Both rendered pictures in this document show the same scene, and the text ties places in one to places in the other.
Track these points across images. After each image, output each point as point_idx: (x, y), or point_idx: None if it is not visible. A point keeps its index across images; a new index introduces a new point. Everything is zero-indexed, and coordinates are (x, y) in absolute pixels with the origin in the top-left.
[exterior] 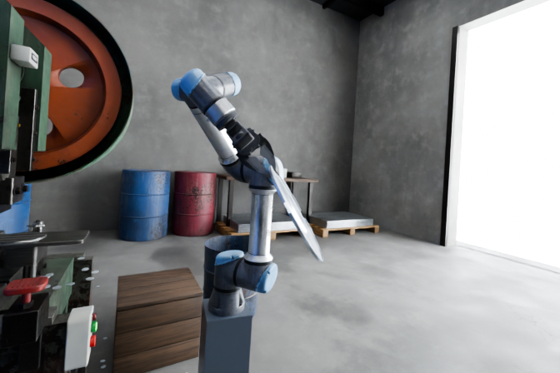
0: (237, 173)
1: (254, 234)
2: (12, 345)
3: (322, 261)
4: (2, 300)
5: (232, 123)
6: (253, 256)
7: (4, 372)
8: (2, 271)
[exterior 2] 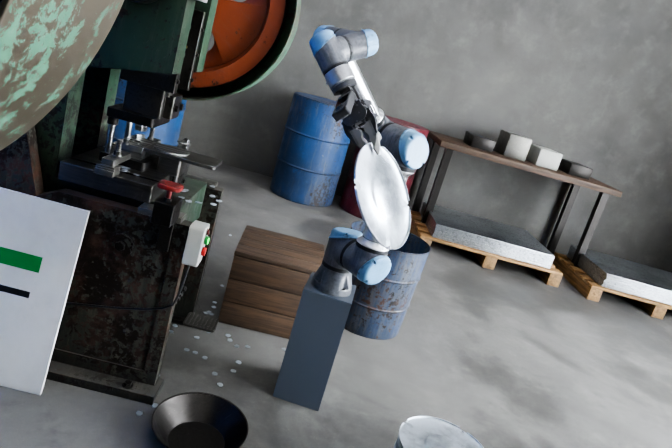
0: None
1: None
2: (156, 223)
3: (392, 249)
4: (154, 194)
5: (346, 91)
6: (364, 240)
7: (148, 245)
8: (156, 173)
